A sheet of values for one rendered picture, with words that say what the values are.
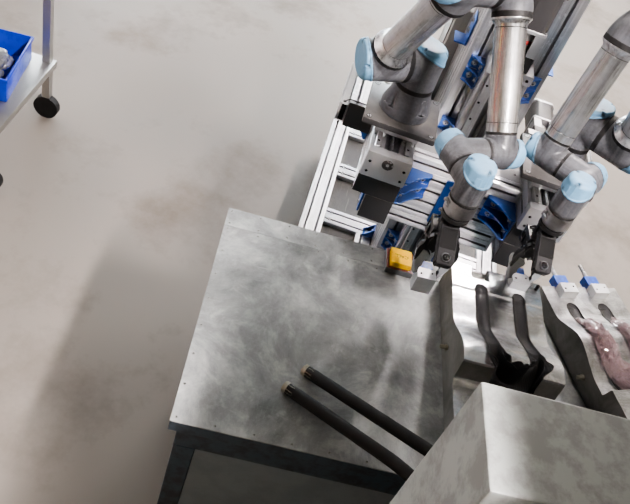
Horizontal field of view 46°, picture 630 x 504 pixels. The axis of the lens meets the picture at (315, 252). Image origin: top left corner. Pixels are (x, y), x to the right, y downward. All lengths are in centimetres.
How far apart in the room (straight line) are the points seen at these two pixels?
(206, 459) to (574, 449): 99
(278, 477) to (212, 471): 16
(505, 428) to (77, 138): 279
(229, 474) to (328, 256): 64
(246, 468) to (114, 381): 95
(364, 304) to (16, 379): 123
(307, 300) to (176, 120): 195
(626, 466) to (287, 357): 94
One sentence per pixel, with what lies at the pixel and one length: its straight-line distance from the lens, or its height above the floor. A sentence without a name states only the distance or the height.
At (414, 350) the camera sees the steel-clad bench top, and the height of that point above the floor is 80.
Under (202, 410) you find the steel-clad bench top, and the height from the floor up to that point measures 80.
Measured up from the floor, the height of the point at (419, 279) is 95.
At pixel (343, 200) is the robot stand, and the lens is 317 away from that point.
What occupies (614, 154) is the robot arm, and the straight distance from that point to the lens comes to 223.
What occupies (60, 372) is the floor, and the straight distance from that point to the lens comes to 264.
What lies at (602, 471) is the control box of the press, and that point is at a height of 147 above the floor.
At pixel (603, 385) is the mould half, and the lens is 204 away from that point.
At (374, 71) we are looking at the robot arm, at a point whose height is 120.
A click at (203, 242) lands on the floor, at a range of 309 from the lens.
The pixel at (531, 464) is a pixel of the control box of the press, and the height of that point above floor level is 147.
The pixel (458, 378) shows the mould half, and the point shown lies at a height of 87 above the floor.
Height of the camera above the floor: 220
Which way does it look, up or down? 43 degrees down
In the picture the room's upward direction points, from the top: 21 degrees clockwise
